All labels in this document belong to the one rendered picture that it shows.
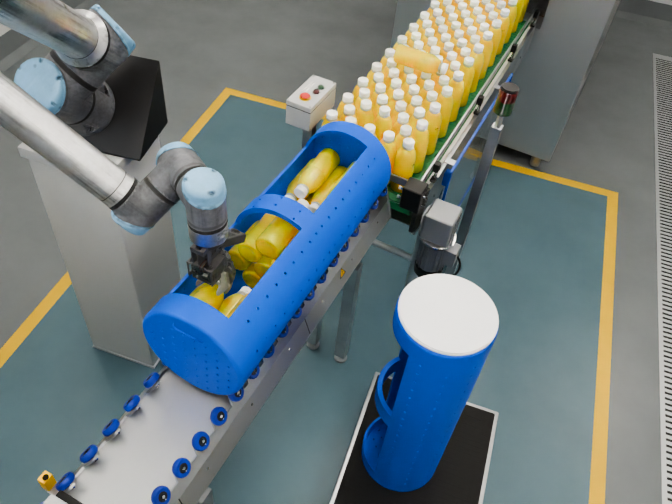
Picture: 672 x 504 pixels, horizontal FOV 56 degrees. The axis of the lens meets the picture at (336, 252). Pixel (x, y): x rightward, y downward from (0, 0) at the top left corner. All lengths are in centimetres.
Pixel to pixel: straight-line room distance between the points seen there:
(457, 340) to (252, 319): 55
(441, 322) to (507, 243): 183
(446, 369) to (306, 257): 48
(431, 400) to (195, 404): 66
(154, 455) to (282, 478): 103
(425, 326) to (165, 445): 72
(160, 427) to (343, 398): 124
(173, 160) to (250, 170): 225
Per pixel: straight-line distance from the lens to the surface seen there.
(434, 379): 178
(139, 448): 165
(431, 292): 180
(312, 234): 167
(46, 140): 145
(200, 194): 137
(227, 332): 146
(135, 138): 208
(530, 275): 342
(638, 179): 432
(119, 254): 233
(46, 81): 191
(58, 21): 167
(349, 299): 250
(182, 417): 167
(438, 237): 232
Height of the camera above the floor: 239
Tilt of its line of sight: 47 degrees down
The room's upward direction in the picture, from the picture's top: 7 degrees clockwise
